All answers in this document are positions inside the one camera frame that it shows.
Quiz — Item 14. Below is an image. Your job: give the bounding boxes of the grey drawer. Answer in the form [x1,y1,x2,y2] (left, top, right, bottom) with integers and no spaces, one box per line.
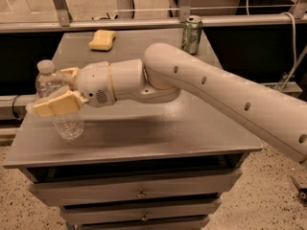
[77,216,209,230]
[30,169,242,206]
[60,198,222,224]

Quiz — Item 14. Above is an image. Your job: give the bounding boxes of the top grey drawer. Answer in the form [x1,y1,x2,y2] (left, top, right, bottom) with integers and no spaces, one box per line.
[30,169,242,206]

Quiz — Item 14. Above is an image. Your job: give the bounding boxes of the middle grey drawer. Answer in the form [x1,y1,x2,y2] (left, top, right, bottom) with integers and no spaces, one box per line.
[60,198,222,224]

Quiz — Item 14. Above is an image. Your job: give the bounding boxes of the green soda can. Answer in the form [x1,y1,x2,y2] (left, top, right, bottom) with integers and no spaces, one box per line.
[181,15,202,55]

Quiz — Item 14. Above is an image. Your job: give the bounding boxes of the black caster wheel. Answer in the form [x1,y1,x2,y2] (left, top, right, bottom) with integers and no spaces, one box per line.
[292,175,307,202]

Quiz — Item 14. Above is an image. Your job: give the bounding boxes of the white cable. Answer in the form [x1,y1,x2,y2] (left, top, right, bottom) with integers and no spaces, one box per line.
[245,0,307,91]

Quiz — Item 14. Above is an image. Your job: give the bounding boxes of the bottom grey drawer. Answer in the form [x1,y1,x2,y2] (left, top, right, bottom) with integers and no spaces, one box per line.
[77,216,209,230]

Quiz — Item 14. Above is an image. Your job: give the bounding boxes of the metal guard rail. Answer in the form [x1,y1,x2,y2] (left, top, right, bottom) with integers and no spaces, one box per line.
[0,0,306,34]

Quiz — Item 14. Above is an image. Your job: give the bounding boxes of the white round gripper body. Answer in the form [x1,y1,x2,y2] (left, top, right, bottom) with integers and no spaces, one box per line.
[76,61,116,107]

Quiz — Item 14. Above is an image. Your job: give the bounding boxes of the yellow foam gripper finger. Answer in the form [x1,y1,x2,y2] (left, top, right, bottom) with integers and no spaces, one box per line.
[26,86,88,117]
[59,67,80,84]

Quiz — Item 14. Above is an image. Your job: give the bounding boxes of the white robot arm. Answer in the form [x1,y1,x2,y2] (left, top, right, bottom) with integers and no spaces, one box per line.
[27,43,307,165]

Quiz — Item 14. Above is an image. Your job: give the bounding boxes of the clear plastic water bottle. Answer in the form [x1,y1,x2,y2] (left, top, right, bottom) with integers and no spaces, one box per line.
[34,59,84,141]

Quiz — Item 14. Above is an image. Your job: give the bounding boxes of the yellow sponge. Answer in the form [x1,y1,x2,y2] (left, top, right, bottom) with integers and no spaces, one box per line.
[88,30,116,51]

